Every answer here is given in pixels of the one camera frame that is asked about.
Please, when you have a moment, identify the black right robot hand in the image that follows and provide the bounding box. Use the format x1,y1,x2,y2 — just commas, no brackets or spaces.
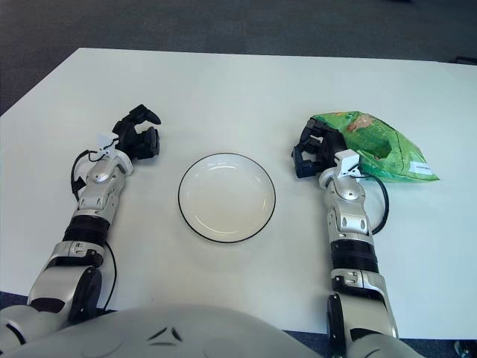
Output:
291,116,347,180

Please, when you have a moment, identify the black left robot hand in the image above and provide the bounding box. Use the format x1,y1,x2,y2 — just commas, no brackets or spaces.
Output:
113,105,162,162

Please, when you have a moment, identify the green snack bag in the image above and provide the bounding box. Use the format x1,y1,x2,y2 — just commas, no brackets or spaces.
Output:
307,110,440,184

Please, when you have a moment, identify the white plate with black rim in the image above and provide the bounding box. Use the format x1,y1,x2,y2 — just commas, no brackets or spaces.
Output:
177,151,277,245

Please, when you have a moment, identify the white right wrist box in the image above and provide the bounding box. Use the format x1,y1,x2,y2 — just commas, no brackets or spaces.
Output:
334,148,361,177

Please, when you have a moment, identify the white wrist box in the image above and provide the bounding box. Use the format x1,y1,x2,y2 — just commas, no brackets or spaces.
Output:
334,148,361,177
95,132,120,160

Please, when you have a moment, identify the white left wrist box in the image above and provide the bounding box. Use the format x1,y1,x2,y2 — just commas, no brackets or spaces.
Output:
95,132,120,160

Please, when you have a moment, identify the grey robot torso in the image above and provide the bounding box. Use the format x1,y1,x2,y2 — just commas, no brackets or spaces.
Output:
0,304,426,358

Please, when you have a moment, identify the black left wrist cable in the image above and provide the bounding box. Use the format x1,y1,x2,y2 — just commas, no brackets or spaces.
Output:
70,136,120,201

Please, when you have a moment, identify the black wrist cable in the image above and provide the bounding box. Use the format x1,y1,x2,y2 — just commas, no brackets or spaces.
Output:
359,174,391,236
70,136,120,201

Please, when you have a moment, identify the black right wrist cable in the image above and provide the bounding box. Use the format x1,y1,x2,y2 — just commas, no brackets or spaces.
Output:
359,174,391,236

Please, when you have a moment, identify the black left elbow cable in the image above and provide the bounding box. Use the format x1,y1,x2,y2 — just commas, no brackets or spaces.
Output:
100,238,119,311

